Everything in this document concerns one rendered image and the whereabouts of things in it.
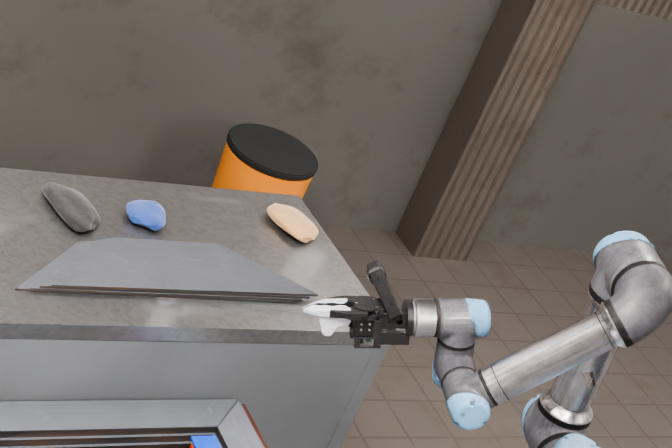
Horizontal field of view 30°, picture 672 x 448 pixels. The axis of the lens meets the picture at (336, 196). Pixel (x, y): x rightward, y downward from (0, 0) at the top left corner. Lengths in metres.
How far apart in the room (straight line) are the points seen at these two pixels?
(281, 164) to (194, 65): 0.58
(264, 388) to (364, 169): 2.72
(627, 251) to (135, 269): 1.09
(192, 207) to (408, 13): 2.26
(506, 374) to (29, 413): 0.99
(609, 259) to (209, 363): 0.95
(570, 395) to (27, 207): 1.31
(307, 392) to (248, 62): 2.26
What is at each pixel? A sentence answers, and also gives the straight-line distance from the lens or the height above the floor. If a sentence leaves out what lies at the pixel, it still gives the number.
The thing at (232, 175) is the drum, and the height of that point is 0.48.
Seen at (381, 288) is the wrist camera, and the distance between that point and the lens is 2.40.
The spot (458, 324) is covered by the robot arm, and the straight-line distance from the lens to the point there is 2.44.
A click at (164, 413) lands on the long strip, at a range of 2.82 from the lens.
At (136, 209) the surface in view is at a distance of 3.07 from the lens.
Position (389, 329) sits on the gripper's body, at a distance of 2.45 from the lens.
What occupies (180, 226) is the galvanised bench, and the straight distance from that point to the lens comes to 3.13.
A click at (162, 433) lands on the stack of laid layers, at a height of 0.85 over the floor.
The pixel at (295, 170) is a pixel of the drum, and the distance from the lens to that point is 4.71.
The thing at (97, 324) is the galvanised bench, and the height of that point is 1.05.
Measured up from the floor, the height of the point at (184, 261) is 1.07.
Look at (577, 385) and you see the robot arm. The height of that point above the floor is 1.36.
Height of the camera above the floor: 2.59
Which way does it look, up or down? 26 degrees down
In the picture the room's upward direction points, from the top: 23 degrees clockwise
